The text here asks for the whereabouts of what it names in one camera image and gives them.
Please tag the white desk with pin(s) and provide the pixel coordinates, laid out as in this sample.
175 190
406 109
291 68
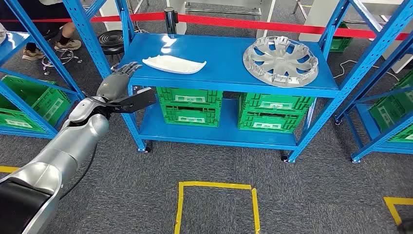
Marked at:
313 16
108 8
176 3

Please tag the person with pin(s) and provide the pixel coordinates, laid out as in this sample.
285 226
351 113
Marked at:
67 32

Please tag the chrome swivel stool base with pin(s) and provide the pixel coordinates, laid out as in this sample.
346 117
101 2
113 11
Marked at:
66 55

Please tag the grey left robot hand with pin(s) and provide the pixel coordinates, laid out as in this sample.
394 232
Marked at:
114 85

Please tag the black stanchion post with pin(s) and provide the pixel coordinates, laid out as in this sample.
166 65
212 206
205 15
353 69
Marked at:
171 21

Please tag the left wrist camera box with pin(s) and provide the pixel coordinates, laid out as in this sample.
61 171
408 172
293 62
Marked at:
138 101

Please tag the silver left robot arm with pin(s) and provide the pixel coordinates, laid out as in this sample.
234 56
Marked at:
64 155

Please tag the silver wheel hubcap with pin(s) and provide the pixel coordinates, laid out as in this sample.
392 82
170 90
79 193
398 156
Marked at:
280 61

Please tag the white curved plastic part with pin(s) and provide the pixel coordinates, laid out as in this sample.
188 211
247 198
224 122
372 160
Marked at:
174 64

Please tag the green plastic crate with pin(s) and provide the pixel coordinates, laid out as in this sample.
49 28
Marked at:
190 116
25 93
271 122
340 45
190 96
390 109
277 102

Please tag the red barrier belt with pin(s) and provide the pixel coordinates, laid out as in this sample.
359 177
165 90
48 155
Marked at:
258 24

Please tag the black round stool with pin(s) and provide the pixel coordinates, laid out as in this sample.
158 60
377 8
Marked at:
111 42

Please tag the blue metal shelf rack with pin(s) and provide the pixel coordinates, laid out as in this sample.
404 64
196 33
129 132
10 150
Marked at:
372 80
44 45
226 64

